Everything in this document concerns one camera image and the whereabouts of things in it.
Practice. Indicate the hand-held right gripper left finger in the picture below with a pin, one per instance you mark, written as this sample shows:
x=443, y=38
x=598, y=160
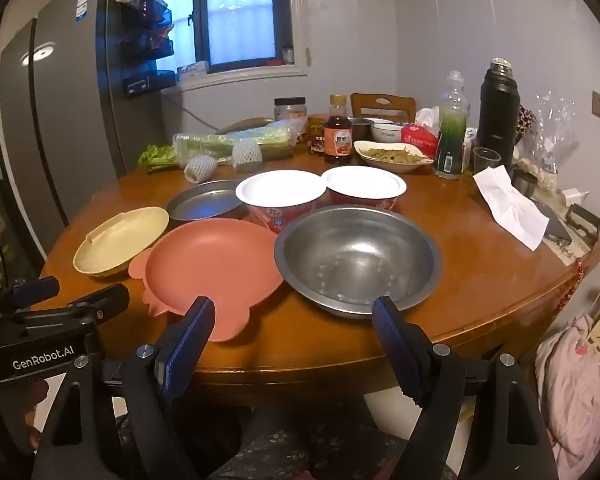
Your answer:
x=190, y=350

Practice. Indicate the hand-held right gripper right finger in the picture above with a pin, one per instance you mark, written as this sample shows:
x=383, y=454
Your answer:
x=395, y=350

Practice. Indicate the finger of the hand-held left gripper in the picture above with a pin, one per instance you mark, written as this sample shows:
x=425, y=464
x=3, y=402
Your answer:
x=35, y=290
x=100, y=300

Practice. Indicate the beige plate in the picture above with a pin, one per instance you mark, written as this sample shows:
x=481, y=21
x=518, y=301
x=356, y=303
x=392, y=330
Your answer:
x=120, y=242

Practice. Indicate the pink plate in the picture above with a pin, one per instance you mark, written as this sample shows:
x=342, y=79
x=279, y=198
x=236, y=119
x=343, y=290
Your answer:
x=210, y=265

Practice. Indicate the large steel bowl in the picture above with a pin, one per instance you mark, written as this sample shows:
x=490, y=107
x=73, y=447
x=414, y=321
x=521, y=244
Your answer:
x=355, y=260

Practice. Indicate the metal plate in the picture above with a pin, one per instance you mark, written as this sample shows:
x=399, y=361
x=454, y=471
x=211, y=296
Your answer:
x=200, y=202

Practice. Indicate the white-lidded instant noodle bowl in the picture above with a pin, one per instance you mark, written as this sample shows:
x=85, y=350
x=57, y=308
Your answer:
x=365, y=182
x=280, y=190

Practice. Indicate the person's floral trousers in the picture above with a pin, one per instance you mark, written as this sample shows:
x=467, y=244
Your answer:
x=280, y=450

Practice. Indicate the green fruit in foam net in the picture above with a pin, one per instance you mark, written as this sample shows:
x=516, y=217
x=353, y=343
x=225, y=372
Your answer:
x=200, y=170
x=246, y=152

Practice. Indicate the grey refrigerator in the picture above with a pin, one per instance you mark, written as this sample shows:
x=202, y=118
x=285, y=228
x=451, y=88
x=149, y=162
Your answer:
x=65, y=125

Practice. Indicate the white paper sheet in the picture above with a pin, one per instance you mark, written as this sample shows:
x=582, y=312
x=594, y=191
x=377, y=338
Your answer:
x=510, y=205

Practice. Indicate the pink clothing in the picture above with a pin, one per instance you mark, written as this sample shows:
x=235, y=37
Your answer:
x=580, y=395

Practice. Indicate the white dish of food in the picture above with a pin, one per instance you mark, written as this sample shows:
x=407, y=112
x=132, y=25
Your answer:
x=390, y=154

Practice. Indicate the celery in plastic bag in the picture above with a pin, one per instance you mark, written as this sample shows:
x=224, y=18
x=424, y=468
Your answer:
x=220, y=142

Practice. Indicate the dark tablet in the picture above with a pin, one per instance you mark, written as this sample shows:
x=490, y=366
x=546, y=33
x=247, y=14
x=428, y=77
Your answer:
x=557, y=227

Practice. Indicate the clear plastic cup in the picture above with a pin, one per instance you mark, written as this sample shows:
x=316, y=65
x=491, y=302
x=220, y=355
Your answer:
x=485, y=160

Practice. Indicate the dark metal cup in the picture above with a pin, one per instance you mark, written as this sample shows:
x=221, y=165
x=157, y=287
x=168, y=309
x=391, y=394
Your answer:
x=524, y=182

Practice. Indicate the red tissue pack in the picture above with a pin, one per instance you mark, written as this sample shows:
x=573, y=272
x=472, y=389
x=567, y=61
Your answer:
x=420, y=137

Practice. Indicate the dark sauce bottle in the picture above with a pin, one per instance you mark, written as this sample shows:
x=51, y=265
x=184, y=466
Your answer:
x=337, y=142

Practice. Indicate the white ceramic bowl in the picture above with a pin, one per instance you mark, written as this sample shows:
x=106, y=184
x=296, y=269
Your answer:
x=387, y=134

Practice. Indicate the plastic bottle of green liquid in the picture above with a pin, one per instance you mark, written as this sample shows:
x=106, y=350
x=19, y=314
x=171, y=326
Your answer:
x=450, y=140

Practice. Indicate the black box on windowsill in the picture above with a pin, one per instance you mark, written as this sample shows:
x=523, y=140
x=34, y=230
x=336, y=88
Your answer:
x=147, y=84

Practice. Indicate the small steel bowl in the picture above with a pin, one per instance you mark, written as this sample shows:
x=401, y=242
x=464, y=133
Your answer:
x=360, y=129

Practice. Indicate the chili sauce jar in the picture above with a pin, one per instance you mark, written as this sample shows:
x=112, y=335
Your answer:
x=316, y=137

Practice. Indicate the black metal stand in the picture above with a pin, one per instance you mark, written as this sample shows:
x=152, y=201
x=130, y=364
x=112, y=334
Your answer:
x=585, y=225

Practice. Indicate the curved-back wooden chair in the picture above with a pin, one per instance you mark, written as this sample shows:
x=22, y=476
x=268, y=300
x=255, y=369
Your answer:
x=245, y=122

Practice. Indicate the white charger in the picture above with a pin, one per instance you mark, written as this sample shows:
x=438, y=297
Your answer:
x=575, y=196

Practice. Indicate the white box on windowsill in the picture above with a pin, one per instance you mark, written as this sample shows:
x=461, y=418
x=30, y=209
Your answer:
x=192, y=71

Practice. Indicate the black thermos flask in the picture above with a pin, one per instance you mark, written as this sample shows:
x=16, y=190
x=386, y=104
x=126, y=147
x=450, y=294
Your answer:
x=497, y=120

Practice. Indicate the dark fridge side rack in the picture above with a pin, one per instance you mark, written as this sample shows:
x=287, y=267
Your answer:
x=150, y=49
x=150, y=17

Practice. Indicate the clear plastic wrap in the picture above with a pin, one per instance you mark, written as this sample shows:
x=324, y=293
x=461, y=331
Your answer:
x=552, y=145

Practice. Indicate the clear jar with dark lid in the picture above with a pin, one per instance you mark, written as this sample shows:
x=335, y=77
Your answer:
x=290, y=110

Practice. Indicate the leopard-print pouch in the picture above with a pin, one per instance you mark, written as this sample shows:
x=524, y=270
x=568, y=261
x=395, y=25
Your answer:
x=527, y=122

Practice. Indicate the small jar on windowsill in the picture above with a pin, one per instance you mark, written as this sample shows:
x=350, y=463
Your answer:
x=288, y=55

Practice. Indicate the dark-framed window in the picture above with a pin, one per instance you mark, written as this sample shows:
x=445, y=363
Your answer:
x=235, y=15

